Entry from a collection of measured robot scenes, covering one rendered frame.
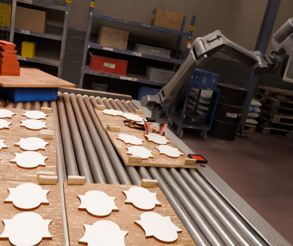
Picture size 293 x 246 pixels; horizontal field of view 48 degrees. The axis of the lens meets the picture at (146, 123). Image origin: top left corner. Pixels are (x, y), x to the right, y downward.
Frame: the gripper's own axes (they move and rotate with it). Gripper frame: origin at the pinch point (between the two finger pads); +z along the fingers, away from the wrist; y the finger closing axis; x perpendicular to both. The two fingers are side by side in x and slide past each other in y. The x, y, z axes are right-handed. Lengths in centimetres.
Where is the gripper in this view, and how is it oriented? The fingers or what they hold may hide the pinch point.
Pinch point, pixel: (154, 134)
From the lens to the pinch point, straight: 178.8
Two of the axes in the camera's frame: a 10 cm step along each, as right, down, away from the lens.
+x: 3.6, 0.5, -9.3
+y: -9.3, -1.0, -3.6
